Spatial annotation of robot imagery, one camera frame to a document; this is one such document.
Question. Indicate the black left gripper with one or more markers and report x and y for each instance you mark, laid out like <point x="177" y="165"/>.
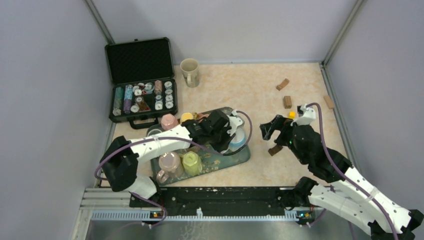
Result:
<point x="224" y="145"/>

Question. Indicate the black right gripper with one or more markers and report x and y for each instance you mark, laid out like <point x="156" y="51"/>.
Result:
<point x="278" y="123"/>

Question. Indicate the white and blue mug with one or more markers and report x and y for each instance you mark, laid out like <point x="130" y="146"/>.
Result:
<point x="238" y="141"/>

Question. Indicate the cream patterned mug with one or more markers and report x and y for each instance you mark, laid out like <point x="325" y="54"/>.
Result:
<point x="190" y="71"/>

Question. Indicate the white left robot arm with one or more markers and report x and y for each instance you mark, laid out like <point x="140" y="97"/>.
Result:
<point x="121" y="160"/>

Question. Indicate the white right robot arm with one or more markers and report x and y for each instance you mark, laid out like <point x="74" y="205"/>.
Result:
<point x="363" y="204"/>

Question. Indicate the lime green faceted mug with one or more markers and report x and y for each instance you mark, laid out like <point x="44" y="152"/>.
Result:
<point x="192" y="163"/>

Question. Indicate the terracotta upside-down mug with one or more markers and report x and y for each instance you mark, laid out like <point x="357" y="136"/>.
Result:
<point x="201" y="116"/>

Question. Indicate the yellow upside-down mug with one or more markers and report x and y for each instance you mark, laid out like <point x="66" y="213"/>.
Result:
<point x="186" y="116"/>

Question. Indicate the light pink glass mug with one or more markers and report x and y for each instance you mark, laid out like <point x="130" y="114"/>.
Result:
<point x="170" y="167"/>

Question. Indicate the pink upside-down mug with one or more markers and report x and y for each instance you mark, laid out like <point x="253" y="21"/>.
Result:
<point x="168" y="122"/>

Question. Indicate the black upside-down mug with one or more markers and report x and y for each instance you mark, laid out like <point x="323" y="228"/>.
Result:
<point x="154" y="132"/>

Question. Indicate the teal floral serving tray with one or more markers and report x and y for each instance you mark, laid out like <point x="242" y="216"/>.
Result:
<point x="210" y="162"/>

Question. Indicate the small yellow cube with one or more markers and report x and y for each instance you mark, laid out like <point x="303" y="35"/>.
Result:
<point x="291" y="115"/>

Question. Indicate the dark brown wooden block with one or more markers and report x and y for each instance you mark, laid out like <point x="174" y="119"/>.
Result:
<point x="274" y="150"/>

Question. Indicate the brown rectangular wooden block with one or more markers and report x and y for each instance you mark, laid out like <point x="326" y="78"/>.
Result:
<point x="287" y="102"/>

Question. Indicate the curved brown wooden block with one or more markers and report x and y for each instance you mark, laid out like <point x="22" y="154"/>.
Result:
<point x="283" y="84"/>

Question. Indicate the light wooden block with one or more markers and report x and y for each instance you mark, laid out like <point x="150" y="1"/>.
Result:
<point x="329" y="102"/>

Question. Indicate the black poker chip case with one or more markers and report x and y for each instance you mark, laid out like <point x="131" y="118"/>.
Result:
<point x="142" y="74"/>

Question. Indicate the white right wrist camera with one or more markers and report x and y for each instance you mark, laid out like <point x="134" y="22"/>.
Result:
<point x="306" y="115"/>

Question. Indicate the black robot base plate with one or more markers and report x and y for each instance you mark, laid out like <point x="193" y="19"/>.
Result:
<point x="228" y="201"/>

